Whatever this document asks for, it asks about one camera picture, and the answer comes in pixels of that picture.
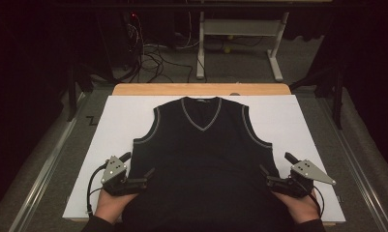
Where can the dark computer tower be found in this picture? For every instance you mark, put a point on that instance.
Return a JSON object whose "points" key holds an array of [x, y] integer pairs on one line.
{"points": [[117, 38]]}

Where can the person's right hand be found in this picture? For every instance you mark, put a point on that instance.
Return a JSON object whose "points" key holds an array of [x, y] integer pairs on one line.
{"points": [[299, 208]]}

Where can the black knit vest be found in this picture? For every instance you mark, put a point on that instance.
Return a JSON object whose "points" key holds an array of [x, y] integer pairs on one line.
{"points": [[204, 167]]}

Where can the yellow ball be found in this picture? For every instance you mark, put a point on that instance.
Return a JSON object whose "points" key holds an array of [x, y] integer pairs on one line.
{"points": [[230, 37], [227, 50]]}

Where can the white metal desk frame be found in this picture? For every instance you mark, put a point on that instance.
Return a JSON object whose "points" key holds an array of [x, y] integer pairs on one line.
{"points": [[238, 27]]}

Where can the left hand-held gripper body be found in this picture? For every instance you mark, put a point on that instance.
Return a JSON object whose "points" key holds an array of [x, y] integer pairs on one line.
{"points": [[113, 170]]}

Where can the wooden table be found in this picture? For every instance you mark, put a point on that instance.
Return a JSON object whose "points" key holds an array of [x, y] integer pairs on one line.
{"points": [[198, 89]]}

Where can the white board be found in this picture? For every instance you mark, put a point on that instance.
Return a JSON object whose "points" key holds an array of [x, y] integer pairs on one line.
{"points": [[278, 122]]}

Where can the metal floor rail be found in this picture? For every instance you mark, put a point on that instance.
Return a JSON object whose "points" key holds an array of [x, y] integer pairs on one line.
{"points": [[43, 174], [359, 174]]}

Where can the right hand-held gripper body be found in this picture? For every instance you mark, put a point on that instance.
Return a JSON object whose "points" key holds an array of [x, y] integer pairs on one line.
{"points": [[307, 170]]}

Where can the black metal stand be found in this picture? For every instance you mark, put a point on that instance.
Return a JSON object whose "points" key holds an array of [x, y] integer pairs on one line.
{"points": [[336, 96], [73, 93]]}

